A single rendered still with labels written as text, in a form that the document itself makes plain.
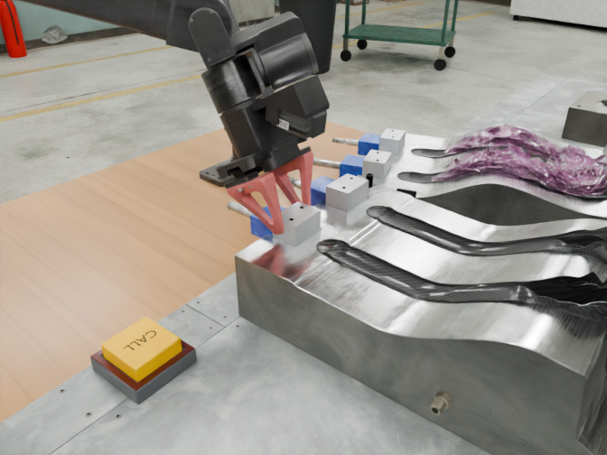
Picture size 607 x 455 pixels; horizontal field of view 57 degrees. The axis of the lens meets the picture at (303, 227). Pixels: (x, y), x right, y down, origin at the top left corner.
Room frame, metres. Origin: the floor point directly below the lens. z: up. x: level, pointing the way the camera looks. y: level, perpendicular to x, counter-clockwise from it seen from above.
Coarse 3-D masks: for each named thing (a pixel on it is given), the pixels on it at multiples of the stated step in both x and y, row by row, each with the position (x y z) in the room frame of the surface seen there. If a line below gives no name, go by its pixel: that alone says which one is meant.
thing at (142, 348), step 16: (144, 320) 0.48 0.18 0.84; (128, 336) 0.46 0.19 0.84; (144, 336) 0.45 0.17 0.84; (160, 336) 0.46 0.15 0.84; (176, 336) 0.46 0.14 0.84; (112, 352) 0.43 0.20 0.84; (128, 352) 0.43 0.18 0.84; (144, 352) 0.43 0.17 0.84; (160, 352) 0.43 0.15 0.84; (176, 352) 0.45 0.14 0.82; (128, 368) 0.41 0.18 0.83; (144, 368) 0.41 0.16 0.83
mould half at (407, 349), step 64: (384, 192) 0.69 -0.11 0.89; (256, 256) 0.53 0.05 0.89; (320, 256) 0.53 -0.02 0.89; (384, 256) 0.54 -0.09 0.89; (448, 256) 0.54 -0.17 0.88; (512, 256) 0.50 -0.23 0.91; (576, 256) 0.46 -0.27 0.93; (256, 320) 0.52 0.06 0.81; (320, 320) 0.46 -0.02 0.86; (384, 320) 0.43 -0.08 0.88; (448, 320) 0.40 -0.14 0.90; (512, 320) 0.37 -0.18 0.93; (576, 320) 0.36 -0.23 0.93; (384, 384) 0.41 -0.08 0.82; (448, 384) 0.37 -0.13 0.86; (512, 384) 0.33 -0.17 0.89; (576, 384) 0.31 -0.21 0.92; (512, 448) 0.33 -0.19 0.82; (576, 448) 0.30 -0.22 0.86
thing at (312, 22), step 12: (288, 0) 4.61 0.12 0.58; (300, 0) 4.56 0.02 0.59; (312, 0) 4.56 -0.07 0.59; (324, 0) 4.59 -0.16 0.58; (336, 0) 4.73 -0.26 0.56; (300, 12) 4.57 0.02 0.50; (312, 12) 4.56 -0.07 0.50; (324, 12) 4.60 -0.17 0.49; (312, 24) 4.57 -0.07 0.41; (324, 24) 4.61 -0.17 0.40; (312, 36) 4.58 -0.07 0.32; (324, 36) 4.62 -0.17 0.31; (324, 48) 4.64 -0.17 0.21; (324, 60) 4.65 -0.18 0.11; (324, 72) 4.67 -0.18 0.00
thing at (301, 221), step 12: (228, 204) 0.65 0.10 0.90; (300, 204) 0.60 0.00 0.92; (252, 216) 0.60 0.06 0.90; (288, 216) 0.58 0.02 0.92; (300, 216) 0.58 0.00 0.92; (312, 216) 0.58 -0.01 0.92; (252, 228) 0.60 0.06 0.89; (264, 228) 0.59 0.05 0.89; (288, 228) 0.56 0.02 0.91; (300, 228) 0.56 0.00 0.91; (312, 228) 0.58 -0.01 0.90; (288, 240) 0.56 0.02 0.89; (300, 240) 0.56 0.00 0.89
